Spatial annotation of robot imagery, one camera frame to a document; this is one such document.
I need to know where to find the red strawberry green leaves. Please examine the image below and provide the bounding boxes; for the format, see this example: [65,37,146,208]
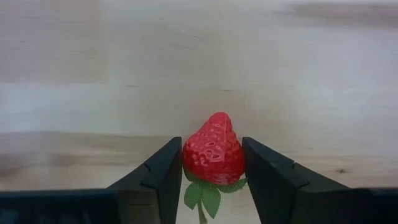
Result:
[182,111,248,224]

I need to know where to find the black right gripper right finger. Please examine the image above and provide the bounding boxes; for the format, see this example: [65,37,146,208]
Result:
[241,136,374,224]

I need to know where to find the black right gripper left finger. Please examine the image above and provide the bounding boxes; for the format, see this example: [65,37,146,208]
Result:
[107,136,183,224]

